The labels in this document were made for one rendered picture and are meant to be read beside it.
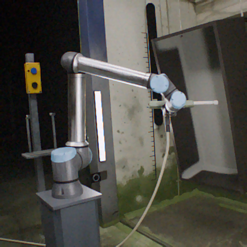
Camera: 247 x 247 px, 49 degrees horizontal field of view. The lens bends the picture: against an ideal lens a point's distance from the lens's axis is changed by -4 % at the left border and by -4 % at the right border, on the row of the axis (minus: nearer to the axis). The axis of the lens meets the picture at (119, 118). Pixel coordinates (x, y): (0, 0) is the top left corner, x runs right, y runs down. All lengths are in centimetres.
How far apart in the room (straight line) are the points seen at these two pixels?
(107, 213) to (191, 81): 142
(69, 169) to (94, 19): 148
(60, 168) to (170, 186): 174
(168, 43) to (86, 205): 145
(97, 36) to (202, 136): 131
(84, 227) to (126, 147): 120
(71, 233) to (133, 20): 204
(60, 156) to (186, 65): 141
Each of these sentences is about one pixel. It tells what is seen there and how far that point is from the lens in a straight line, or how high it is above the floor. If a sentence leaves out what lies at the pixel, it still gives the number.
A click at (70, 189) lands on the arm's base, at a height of 69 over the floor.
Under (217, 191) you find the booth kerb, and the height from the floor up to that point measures 11.
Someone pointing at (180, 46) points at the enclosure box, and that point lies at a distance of 250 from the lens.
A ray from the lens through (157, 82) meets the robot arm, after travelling 146.
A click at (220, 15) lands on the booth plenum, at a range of 332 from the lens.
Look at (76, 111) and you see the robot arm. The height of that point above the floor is 113.
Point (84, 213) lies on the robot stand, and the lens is 167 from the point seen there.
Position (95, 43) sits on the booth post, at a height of 170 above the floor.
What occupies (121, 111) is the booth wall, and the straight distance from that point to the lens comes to 264.
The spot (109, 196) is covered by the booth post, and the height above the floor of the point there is 30.
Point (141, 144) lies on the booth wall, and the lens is 281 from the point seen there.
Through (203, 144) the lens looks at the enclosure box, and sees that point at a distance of 265.
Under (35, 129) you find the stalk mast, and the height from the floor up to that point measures 98.
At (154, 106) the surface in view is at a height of 112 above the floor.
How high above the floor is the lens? 117
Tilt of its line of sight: 4 degrees down
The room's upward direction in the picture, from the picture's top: 4 degrees counter-clockwise
